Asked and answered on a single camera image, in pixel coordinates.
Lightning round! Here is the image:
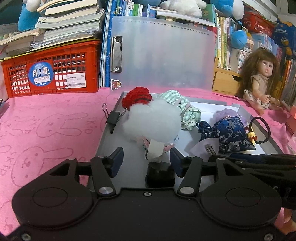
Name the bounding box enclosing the red plastic basket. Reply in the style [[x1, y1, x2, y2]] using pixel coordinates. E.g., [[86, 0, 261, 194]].
[[1, 39, 102, 97]]

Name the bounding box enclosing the black hair tie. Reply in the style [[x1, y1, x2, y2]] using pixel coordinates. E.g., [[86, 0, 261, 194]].
[[248, 116, 271, 145]]

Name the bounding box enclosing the green checked scrunchie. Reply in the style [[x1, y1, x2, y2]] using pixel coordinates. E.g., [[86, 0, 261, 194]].
[[157, 90, 201, 131]]

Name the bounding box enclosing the blue doraemon plush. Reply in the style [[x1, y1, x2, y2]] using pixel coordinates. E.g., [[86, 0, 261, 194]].
[[18, 0, 47, 32]]

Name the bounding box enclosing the white fluffy pompom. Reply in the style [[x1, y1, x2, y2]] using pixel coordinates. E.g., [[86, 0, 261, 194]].
[[122, 99, 181, 143]]

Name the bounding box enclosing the blue white penguin plush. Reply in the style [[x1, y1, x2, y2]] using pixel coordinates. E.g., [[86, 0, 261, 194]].
[[210, 0, 244, 20]]

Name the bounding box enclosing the small white paper toy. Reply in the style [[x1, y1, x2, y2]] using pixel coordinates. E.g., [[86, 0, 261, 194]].
[[142, 138, 175, 161]]

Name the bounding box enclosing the blue plush ball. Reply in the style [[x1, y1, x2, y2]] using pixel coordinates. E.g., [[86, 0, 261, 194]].
[[230, 30, 247, 49]]

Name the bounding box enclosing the translucent clipboard folder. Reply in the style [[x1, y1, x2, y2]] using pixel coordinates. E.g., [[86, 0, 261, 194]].
[[100, 16, 215, 92]]

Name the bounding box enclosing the stack of books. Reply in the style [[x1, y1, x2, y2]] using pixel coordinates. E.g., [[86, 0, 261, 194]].
[[1, 1, 105, 59]]

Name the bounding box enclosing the red crochet scrunchie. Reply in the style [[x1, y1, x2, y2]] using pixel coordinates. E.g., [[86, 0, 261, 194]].
[[122, 86, 152, 110]]

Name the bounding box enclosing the grey cardboard box tray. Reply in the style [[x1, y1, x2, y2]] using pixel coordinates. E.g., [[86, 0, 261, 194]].
[[95, 91, 284, 192]]

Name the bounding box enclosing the purple plush toy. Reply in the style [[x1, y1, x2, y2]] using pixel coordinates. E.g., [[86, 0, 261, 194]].
[[211, 108, 249, 126]]

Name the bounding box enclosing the white pink bunny plush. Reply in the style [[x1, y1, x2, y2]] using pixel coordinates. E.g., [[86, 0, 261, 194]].
[[159, 0, 207, 18]]

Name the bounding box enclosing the white paper with clip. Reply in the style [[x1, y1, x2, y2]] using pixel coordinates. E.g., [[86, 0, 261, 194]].
[[190, 138, 219, 161]]

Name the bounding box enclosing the black round container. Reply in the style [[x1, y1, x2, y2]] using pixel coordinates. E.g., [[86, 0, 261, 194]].
[[145, 162, 175, 188]]

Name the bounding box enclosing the long haired baby doll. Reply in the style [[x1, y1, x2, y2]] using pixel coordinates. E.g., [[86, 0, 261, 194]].
[[237, 48, 280, 116]]

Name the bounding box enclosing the wooden desk drawer organizer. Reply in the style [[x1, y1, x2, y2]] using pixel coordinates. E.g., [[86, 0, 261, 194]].
[[212, 57, 241, 96]]

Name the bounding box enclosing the black binder clip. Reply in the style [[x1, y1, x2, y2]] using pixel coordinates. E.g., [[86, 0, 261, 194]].
[[102, 103, 127, 134]]

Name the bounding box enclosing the row of upright books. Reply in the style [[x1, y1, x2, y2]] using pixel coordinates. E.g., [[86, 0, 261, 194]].
[[100, 1, 295, 91]]

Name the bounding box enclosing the blue floral fabric pouch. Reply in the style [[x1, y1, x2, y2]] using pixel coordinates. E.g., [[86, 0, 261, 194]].
[[197, 116, 256, 153]]

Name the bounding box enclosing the person right hand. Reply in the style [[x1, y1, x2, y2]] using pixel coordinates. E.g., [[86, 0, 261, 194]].
[[278, 208, 296, 235]]

